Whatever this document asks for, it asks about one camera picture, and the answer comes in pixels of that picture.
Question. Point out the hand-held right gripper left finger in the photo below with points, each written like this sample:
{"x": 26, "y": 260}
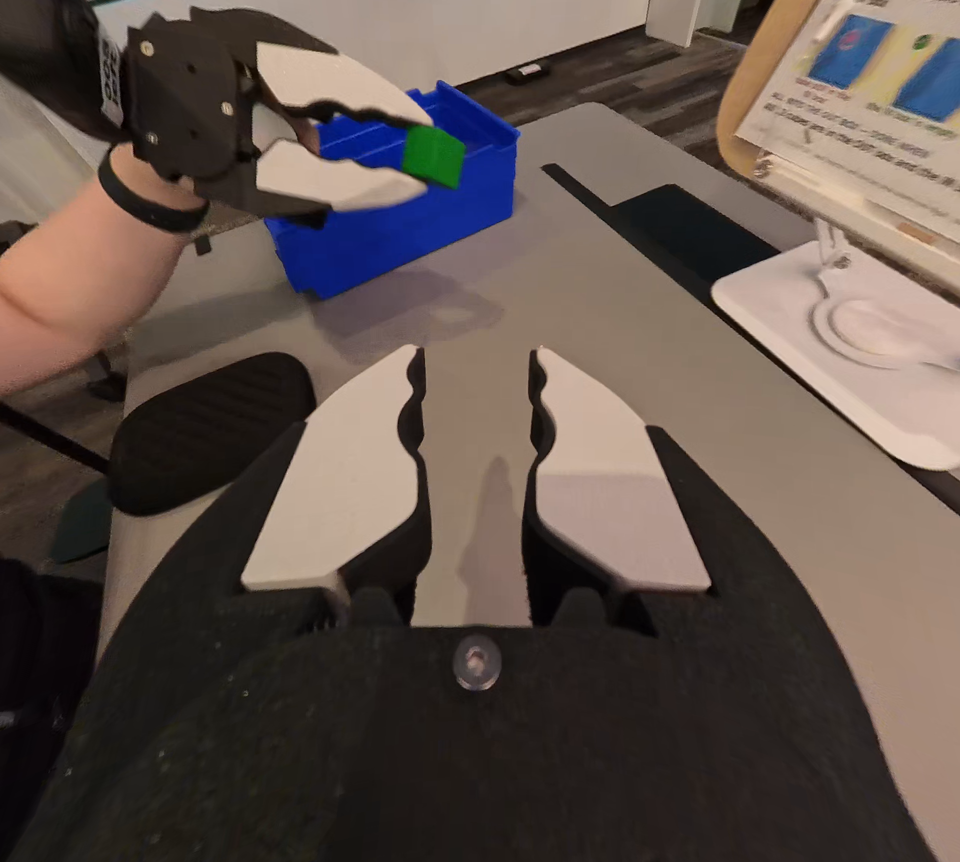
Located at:
{"x": 337, "y": 495}

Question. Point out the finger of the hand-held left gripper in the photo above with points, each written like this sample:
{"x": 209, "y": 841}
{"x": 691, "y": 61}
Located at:
{"x": 330, "y": 79}
{"x": 322, "y": 180}

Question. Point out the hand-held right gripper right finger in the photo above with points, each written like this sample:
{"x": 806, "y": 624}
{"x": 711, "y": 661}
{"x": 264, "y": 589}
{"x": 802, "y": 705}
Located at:
{"x": 615, "y": 502}

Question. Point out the blue plastic bin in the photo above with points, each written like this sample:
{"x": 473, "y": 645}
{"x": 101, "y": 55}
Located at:
{"x": 390, "y": 240}

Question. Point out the green wooden cube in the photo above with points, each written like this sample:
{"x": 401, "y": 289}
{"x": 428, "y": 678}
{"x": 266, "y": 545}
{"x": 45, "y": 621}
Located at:
{"x": 433, "y": 157}

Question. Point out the person's left forearm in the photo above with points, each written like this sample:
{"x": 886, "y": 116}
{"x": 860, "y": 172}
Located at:
{"x": 67, "y": 292}

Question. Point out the black wristband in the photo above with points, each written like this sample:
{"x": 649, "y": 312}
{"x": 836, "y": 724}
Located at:
{"x": 150, "y": 214}

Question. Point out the black chair armrest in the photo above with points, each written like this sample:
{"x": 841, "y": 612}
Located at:
{"x": 210, "y": 427}

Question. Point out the small black device on floor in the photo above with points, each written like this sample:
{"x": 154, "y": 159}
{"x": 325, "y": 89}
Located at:
{"x": 529, "y": 73}

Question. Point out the black desk cover flap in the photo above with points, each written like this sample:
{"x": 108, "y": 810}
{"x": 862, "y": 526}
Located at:
{"x": 690, "y": 232}

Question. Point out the person's black clothing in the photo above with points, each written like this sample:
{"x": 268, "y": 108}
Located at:
{"x": 37, "y": 689}

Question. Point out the printed instruction sheet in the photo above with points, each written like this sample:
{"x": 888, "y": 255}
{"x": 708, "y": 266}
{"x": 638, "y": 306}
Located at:
{"x": 885, "y": 52}

